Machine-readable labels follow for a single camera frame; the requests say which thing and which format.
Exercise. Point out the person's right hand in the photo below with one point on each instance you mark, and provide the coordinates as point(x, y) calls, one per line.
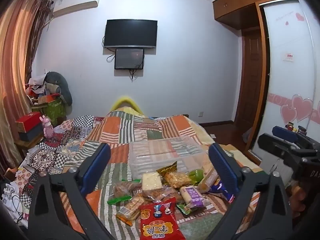
point(297, 197)

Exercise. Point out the brown wooden door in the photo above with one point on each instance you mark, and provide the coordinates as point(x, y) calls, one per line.
point(250, 80)

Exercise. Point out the pink plush toy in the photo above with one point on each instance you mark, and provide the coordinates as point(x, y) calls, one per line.
point(47, 128)

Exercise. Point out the pile of clutter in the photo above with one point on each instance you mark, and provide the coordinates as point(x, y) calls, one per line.
point(37, 90)

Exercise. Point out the green jelly cup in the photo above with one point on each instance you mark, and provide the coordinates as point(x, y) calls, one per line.
point(196, 176)

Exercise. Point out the yellow green snack packet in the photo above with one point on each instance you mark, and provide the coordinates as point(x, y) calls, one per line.
point(167, 168)

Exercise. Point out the white wall socket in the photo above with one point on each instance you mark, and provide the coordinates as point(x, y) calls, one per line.
point(200, 114)

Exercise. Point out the small green snack packet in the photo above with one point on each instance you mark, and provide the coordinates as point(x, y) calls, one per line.
point(184, 208)

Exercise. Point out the green cardboard box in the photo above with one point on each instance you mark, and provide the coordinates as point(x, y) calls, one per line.
point(53, 110)

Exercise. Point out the yellow pillow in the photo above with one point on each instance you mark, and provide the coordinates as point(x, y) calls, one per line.
point(125, 102)

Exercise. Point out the red gift box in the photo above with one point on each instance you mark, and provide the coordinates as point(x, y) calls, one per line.
point(28, 121)

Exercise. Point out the small black monitor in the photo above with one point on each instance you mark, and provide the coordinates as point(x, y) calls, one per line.
point(129, 58)

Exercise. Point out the blue snack packet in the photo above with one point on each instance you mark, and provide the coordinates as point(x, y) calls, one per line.
point(221, 188)

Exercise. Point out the brown pastry packet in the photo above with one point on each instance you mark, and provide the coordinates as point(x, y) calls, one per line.
point(160, 194)

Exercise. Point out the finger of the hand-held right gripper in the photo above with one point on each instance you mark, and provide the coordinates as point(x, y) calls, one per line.
point(277, 146)
point(283, 133)

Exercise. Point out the red white sticker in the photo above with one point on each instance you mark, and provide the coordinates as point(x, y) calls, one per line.
point(288, 57)

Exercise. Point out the clear toast packet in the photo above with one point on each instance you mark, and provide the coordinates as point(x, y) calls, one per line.
point(208, 180)

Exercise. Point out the sandwich biscuit packet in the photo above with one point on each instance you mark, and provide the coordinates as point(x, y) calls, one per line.
point(130, 207)

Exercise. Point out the grey cushion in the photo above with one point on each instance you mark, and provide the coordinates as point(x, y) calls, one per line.
point(61, 85)

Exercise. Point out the clear rice cracker packet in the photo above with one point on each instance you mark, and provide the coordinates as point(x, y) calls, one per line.
point(178, 179)

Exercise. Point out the white sandwich cake packet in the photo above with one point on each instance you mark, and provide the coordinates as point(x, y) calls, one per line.
point(151, 181)

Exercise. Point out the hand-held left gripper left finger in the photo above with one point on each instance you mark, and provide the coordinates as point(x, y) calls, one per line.
point(98, 160)

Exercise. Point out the wooden overhead cabinet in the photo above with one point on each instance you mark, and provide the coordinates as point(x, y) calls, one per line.
point(247, 2)

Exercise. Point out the red snack packet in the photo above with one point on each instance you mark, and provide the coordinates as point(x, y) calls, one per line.
point(160, 222)

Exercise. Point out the white air conditioner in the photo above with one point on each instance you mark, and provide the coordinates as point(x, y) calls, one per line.
point(75, 2)

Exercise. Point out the clear plastic container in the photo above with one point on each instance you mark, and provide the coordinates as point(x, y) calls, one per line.
point(165, 152)

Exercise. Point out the striped brown curtain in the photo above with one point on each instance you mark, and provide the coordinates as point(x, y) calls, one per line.
point(17, 67)

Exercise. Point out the patchwork quilt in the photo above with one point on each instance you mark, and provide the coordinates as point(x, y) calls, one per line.
point(120, 135)

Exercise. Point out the green label bread packet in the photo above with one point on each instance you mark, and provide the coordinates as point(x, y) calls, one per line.
point(122, 191)

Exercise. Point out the wall-mounted black television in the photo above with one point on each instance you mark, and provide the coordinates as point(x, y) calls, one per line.
point(131, 33)

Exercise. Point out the purple label snack packet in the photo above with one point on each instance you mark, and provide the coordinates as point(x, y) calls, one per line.
point(192, 196)

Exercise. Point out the dark grey box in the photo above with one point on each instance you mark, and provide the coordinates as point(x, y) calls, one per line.
point(31, 135)

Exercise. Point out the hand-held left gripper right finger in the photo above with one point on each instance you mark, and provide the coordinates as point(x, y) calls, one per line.
point(220, 162)

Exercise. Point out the heart print wardrobe door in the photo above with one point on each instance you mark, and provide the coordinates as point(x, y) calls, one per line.
point(287, 80)

